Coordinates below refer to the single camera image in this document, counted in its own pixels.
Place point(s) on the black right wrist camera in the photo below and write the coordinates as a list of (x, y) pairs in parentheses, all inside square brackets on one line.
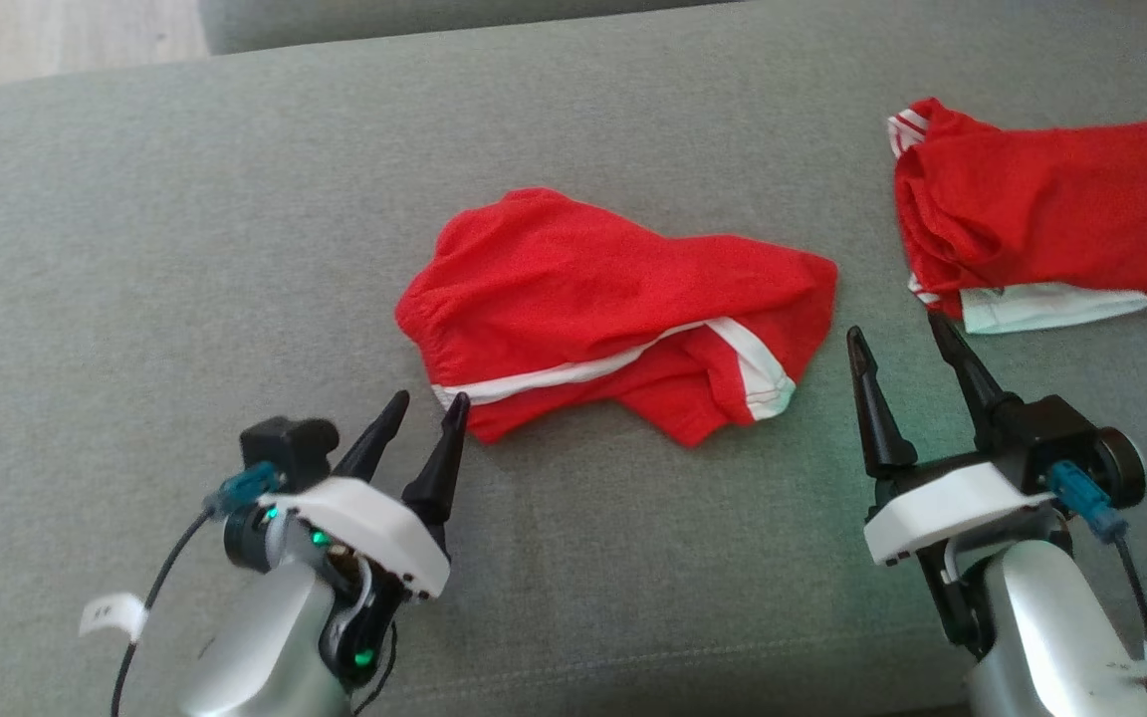
[(1061, 438)]

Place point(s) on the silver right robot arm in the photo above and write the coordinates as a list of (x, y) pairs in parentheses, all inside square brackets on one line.
[(1041, 627)]

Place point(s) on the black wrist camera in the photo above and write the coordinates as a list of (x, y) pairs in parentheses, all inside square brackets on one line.
[(285, 448), (1061, 438)]

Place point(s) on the red basketball jersey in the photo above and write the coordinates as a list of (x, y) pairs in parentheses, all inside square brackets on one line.
[(1051, 199)]

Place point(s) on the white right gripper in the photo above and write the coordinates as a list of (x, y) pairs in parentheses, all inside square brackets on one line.
[(942, 508)]

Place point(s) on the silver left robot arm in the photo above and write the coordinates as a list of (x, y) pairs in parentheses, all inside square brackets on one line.
[(265, 647)]

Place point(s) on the red shorts white trim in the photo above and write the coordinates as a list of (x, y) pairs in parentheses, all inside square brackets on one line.
[(573, 289)]

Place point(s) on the grey sofa seat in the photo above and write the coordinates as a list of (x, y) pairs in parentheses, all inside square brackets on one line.
[(235, 249)]

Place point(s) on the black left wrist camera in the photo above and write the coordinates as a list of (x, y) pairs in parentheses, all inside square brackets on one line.
[(285, 448)]

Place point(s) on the grey sofa back cushion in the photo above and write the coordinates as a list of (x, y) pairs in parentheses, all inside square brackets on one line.
[(414, 15)]

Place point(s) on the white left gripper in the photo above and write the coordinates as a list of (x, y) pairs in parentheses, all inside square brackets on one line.
[(374, 523)]

